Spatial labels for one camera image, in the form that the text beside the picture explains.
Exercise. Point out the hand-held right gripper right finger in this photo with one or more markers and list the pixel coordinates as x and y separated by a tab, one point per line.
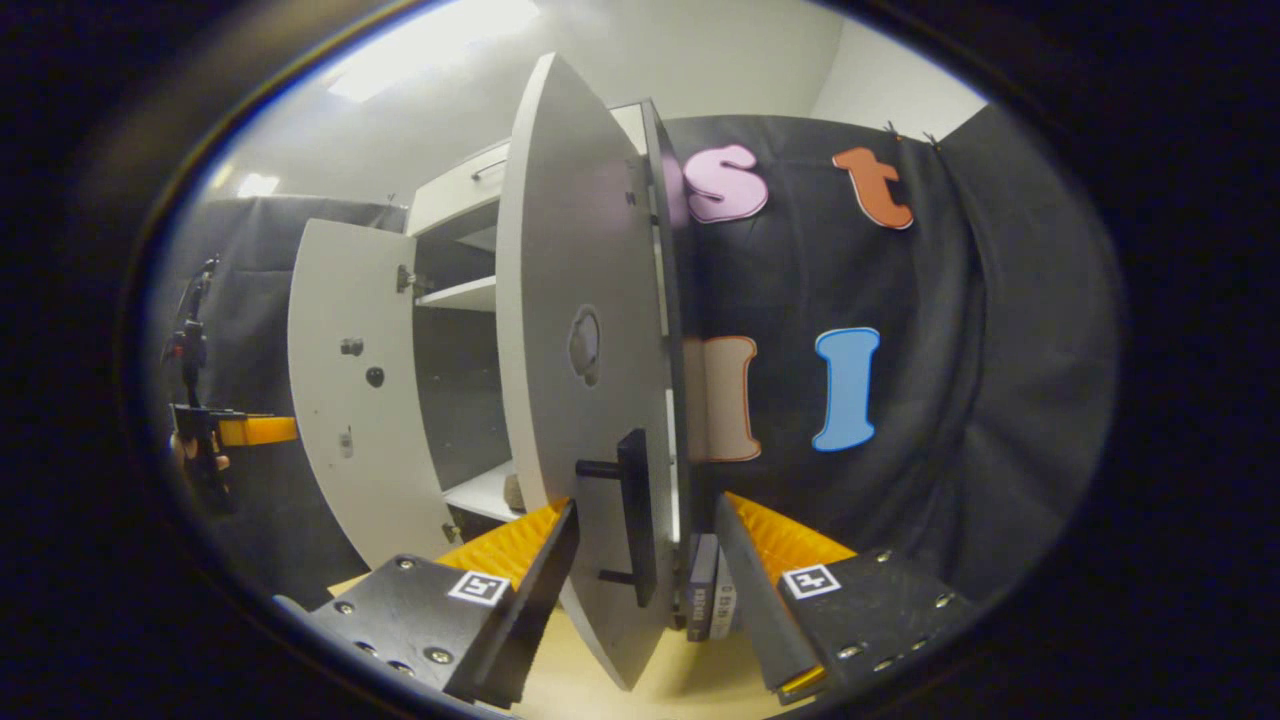
760	600

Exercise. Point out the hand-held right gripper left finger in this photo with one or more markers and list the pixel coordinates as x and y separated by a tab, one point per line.
530	610

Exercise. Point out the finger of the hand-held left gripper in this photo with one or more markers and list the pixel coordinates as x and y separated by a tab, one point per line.
260	430

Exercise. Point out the white door with camera sticker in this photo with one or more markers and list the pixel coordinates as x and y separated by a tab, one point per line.
350	300

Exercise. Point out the white shoe cabinet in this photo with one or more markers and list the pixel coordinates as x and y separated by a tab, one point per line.
450	400

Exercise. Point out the white door with headphone sticker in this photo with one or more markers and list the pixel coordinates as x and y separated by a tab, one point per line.
560	200

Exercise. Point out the metal door hinge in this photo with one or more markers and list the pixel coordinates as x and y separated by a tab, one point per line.
405	278

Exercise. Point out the white cabinet shelf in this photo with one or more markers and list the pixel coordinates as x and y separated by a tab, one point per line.
465	293

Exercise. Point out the white cabinet drawer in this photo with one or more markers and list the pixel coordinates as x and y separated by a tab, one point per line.
450	190

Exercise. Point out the white book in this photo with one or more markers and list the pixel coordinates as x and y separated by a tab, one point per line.
724	605

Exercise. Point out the dark grey book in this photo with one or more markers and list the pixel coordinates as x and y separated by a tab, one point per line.
703	585

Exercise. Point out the dark tripod stand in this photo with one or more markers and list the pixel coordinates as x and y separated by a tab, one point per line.
190	330

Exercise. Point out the black backdrop cloth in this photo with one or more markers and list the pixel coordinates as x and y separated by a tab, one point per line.
260	300
950	350

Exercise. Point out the small ceiling light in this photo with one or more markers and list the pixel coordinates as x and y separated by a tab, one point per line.
258	185

